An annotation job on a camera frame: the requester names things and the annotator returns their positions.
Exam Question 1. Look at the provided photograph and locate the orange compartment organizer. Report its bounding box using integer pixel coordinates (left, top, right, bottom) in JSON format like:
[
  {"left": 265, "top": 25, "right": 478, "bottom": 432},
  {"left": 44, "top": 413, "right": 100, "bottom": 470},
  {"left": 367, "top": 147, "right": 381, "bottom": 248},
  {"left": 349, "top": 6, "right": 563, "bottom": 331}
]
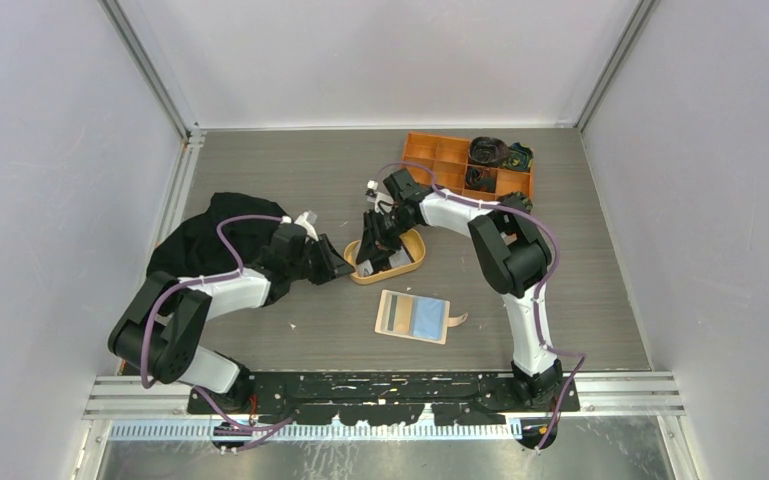
[{"left": 402, "top": 132, "right": 534, "bottom": 201}]

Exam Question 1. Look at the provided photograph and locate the black cloth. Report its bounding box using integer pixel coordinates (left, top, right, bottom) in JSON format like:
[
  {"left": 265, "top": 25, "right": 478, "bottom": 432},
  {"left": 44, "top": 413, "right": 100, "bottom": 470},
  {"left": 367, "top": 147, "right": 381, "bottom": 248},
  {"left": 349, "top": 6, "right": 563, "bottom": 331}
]
[{"left": 146, "top": 192, "right": 287, "bottom": 277}]

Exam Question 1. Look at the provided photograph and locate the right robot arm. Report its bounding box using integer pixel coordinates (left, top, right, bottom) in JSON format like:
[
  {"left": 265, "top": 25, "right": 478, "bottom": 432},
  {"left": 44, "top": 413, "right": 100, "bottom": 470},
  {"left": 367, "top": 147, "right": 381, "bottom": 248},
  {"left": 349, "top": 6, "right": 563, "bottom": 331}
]
[{"left": 355, "top": 168, "right": 563, "bottom": 411}]

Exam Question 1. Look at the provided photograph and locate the dark rolled tie top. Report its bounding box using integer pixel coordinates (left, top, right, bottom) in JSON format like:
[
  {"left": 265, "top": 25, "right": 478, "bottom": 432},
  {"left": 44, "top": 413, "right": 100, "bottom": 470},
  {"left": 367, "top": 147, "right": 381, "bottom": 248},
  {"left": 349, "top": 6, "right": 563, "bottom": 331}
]
[{"left": 468, "top": 136, "right": 510, "bottom": 167}]

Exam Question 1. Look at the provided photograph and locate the beige leather card holder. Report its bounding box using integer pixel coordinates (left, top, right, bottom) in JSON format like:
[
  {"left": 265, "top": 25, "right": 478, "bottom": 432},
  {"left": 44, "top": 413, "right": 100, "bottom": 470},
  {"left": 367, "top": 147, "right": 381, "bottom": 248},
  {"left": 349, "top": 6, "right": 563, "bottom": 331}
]
[{"left": 374, "top": 290, "right": 468, "bottom": 345}]

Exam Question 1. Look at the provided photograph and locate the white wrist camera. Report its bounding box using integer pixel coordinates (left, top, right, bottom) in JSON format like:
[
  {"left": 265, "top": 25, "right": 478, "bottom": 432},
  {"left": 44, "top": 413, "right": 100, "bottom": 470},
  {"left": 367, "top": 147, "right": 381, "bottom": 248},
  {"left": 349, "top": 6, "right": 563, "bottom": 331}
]
[
  {"left": 294, "top": 210, "right": 319, "bottom": 240},
  {"left": 365, "top": 180, "right": 393, "bottom": 213}
]

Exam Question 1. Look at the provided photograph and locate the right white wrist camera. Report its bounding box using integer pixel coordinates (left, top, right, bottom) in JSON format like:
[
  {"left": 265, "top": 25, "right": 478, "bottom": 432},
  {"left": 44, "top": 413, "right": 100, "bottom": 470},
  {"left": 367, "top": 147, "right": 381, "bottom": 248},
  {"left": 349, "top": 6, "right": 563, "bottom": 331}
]
[{"left": 365, "top": 180, "right": 393, "bottom": 213}]

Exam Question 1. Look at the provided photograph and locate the orange credit card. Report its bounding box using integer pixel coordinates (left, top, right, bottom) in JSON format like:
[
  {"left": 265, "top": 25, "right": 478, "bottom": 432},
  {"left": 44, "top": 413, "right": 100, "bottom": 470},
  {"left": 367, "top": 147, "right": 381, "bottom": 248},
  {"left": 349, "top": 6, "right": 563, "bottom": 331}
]
[{"left": 381, "top": 294, "right": 415, "bottom": 335}]

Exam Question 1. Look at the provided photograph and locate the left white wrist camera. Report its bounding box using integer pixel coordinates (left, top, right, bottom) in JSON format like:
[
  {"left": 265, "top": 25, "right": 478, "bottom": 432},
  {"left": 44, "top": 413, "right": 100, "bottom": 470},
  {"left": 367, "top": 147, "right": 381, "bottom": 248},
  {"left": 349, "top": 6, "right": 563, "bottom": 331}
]
[{"left": 294, "top": 210, "right": 319, "bottom": 240}]

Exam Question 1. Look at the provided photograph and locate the green patterned rolled tie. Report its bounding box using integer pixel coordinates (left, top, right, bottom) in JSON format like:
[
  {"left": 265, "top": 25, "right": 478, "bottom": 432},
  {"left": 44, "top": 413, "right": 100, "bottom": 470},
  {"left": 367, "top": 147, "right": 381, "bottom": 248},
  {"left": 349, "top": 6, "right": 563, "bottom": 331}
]
[{"left": 503, "top": 142, "right": 534, "bottom": 173}]

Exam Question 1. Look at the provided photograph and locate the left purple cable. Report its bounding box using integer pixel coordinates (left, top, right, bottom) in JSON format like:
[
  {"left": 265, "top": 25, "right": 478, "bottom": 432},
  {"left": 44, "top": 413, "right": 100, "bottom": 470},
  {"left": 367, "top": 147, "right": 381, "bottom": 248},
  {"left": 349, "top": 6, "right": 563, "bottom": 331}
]
[{"left": 140, "top": 213, "right": 296, "bottom": 454}]

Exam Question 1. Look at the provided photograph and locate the dark rolled tie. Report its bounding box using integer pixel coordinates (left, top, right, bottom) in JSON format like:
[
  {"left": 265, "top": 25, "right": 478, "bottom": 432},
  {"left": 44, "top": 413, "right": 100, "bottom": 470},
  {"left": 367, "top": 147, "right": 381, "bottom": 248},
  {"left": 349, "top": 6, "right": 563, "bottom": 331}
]
[
  {"left": 468, "top": 136, "right": 510, "bottom": 167},
  {"left": 464, "top": 166, "right": 498, "bottom": 194}
]

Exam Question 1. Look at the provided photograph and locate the dark rolled tie middle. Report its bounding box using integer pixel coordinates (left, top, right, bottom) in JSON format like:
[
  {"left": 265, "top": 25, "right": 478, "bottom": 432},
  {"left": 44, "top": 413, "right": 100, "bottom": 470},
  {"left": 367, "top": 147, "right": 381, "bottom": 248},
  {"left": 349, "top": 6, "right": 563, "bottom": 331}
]
[{"left": 464, "top": 166, "right": 498, "bottom": 194}]

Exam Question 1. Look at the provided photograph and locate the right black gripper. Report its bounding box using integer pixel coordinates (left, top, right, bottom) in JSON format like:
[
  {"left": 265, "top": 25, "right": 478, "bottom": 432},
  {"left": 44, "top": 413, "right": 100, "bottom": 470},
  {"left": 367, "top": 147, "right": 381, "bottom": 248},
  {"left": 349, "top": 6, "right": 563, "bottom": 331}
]
[{"left": 356, "top": 209, "right": 416, "bottom": 267}]

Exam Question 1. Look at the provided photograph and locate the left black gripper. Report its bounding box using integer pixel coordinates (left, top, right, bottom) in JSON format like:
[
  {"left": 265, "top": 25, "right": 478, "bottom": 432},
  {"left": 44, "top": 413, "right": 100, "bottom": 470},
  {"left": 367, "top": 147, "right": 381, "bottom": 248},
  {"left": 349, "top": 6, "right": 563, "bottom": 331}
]
[{"left": 288, "top": 233, "right": 355, "bottom": 285}]

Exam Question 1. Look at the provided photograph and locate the purple cable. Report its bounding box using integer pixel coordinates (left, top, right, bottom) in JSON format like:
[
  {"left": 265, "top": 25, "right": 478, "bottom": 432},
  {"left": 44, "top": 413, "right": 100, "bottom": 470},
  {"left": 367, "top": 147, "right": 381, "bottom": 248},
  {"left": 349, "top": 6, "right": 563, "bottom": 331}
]
[
  {"left": 140, "top": 213, "right": 296, "bottom": 454},
  {"left": 367, "top": 160, "right": 588, "bottom": 454}
]

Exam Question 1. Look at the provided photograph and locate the yellow oval tray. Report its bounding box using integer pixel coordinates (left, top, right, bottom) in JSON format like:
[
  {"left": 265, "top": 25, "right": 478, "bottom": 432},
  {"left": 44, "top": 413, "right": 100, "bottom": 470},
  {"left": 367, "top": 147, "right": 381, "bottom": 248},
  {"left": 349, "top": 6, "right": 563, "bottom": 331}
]
[{"left": 344, "top": 229, "right": 427, "bottom": 285}]

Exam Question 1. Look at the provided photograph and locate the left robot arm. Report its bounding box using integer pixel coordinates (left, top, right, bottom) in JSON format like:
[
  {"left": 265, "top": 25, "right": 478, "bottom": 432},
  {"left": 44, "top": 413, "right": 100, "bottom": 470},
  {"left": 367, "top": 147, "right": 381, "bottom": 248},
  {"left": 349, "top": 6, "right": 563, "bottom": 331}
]
[{"left": 107, "top": 223, "right": 354, "bottom": 413}]

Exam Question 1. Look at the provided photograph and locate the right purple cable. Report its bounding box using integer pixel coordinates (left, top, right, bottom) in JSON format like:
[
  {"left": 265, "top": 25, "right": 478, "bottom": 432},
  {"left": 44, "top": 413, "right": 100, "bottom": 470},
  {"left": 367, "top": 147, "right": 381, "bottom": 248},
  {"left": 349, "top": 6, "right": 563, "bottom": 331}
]
[{"left": 367, "top": 160, "right": 588, "bottom": 454}]

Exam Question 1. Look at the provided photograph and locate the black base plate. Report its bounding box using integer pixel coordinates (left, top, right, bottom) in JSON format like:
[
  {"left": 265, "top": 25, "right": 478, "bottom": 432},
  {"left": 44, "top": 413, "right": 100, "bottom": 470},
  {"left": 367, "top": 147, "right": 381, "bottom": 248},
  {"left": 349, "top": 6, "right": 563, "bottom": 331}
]
[{"left": 187, "top": 371, "right": 579, "bottom": 427}]

